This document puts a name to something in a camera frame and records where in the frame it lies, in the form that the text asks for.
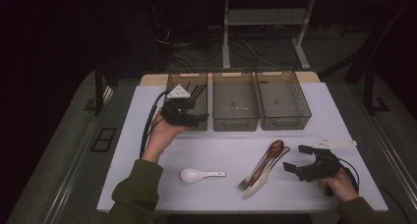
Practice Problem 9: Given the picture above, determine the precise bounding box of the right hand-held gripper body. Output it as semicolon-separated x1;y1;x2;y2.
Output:
296;135;358;183

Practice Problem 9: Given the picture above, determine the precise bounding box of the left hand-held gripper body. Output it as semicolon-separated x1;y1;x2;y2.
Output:
160;84;201;128

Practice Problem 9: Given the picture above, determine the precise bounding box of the brown wooden spoon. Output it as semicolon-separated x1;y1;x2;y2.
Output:
248;140;285;187

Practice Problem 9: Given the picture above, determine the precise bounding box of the metal table knife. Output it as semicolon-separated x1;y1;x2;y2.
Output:
243;146;291;199

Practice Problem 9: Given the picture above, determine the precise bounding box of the grey plastic bin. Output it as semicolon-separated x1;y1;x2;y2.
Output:
211;70;260;133

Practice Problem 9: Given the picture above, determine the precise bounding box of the metal fork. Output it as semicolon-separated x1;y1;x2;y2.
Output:
237;150;273;193

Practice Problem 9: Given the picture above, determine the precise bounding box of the white ceramic spoon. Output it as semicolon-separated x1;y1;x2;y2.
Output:
180;167;227;184

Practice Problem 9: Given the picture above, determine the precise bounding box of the person's left hand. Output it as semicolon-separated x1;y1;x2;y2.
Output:
141;110;190;164

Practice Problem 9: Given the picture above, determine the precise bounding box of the person's right hand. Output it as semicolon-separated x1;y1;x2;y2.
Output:
319;168;360;203

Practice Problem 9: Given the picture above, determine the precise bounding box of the white table cover sheet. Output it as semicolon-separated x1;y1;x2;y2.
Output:
96;82;389;215

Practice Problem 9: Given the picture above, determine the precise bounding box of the white metal stand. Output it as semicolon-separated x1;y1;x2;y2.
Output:
221;0;318;71

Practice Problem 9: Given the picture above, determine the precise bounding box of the black metal stand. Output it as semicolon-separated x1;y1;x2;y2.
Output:
93;61;114;116
319;0;417;115

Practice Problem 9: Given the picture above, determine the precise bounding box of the left hand-held gripper cable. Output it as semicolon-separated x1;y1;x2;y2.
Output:
140;89;171;159

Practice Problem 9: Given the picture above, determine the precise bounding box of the hand-held gripper cable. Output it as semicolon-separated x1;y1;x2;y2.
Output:
338;157;361;194
140;89;171;159

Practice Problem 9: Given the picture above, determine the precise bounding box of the right hand-held gripper cable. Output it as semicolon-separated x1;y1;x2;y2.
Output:
338;157;361;194

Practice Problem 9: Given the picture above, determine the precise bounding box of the bundle of floor cables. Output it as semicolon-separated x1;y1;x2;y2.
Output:
151;4;283;70

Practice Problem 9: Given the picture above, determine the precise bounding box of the metal floor rail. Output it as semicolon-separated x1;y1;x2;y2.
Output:
357;99;417;198
42;85;114;224

